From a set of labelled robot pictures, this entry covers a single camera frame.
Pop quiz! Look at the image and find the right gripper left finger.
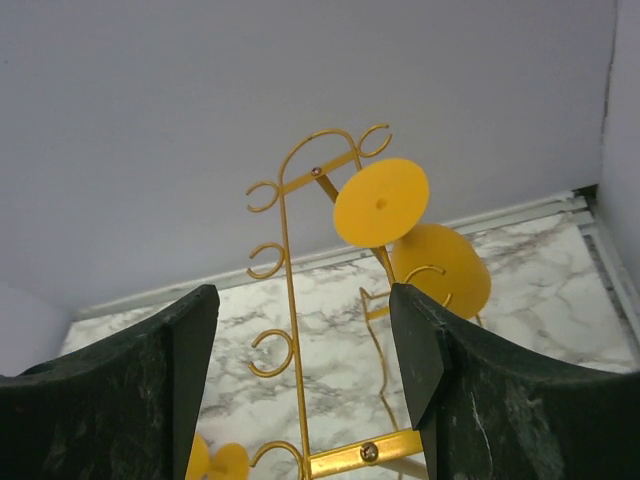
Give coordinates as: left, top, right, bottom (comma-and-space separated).
1, 285, 220, 479

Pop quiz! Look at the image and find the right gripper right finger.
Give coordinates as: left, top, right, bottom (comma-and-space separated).
389, 284, 639, 479

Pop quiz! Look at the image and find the yellow wine glass front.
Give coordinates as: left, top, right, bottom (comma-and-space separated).
185, 434, 249, 480

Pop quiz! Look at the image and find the yellow wine glass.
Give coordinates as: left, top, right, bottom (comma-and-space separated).
333, 158, 491, 319
185, 434, 249, 480

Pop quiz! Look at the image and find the gold wire glass rack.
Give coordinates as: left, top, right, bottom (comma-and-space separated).
246, 125, 437, 479

